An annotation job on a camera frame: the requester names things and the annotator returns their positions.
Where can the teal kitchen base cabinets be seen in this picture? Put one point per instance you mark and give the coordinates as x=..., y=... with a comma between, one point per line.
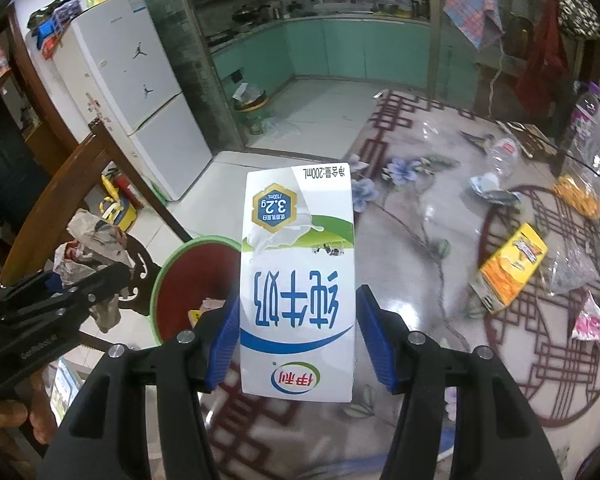
x=330, y=47

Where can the clear bottle with purple label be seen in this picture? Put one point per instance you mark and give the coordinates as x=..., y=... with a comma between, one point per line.
x=582, y=125

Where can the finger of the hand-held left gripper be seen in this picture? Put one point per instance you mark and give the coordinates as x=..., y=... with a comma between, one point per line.
x=105, y=280
x=50, y=284

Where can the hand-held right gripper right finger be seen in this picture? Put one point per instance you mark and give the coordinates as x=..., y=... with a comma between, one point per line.
x=375, y=340

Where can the red cloth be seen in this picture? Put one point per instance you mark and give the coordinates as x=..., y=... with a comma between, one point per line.
x=542, y=60

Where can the blue purple plastic basket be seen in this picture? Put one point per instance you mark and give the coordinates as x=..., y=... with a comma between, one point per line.
x=55, y=27

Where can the yellow plastic item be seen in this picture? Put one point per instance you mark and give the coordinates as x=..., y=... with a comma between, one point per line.
x=97, y=0

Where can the green yellow kitchen bin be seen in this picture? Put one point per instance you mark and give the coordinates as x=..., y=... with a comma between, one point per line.
x=250, y=107

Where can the clear plastic wrapper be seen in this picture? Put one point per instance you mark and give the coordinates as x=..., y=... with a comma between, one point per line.
x=572, y=270

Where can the carved wooden chair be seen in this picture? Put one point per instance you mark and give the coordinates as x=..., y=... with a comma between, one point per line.
x=115, y=155

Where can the bag of orange snacks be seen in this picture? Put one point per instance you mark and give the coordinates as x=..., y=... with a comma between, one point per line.
x=577, y=197

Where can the pink wrapper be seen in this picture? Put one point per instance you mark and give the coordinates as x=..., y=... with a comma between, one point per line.
x=595, y=322

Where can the clear bottle with red label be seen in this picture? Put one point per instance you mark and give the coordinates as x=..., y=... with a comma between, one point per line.
x=502, y=155

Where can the crumpled blue wrapper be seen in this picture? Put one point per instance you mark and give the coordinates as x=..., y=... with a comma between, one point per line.
x=495, y=190

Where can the white green box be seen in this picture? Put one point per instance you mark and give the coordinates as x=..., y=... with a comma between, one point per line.
x=65, y=390

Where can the white milk carton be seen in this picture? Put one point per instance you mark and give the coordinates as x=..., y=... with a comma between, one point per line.
x=297, y=280

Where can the dark cloth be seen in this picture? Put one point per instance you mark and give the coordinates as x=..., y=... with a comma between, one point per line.
x=45, y=12

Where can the white refrigerator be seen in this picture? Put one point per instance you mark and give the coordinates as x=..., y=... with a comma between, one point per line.
x=125, y=90

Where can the yellow orange juice carton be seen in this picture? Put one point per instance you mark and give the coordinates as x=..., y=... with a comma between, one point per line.
x=510, y=270

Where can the person's left hand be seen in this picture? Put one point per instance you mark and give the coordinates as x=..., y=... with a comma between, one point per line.
x=42, y=410

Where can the yellow plastic toy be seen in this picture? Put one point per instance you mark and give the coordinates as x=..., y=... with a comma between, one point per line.
x=117, y=207

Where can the glass sliding door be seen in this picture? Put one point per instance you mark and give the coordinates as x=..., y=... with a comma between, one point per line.
x=450, y=60

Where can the checkered cloth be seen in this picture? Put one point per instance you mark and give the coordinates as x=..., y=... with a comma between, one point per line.
x=472, y=5

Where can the brown snack packet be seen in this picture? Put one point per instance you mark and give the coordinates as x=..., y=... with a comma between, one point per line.
x=527, y=140

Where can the red bin with green rim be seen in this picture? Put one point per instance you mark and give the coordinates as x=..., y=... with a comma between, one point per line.
x=190, y=280

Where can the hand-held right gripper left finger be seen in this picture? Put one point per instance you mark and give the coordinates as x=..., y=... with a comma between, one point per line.
x=222, y=345

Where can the paper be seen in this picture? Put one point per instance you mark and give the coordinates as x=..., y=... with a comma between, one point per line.
x=95, y=240

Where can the black wok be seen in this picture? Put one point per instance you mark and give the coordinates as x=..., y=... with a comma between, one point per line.
x=250, y=12

